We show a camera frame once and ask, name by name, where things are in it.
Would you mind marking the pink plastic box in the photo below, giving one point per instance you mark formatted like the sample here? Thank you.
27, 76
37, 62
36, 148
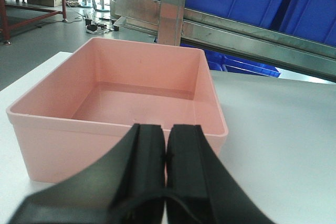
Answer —
83, 108

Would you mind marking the large blue crate right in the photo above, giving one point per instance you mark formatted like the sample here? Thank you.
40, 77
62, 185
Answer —
309, 19

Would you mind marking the stainless steel shelf rack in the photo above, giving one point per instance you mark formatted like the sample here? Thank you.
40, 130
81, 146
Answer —
174, 24

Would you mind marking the blue bin under shelf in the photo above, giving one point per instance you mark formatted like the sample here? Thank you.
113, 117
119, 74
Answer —
222, 62

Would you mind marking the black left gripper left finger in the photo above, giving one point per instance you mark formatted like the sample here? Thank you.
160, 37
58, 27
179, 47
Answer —
123, 186

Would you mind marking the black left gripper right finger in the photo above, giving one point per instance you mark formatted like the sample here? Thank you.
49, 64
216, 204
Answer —
203, 190

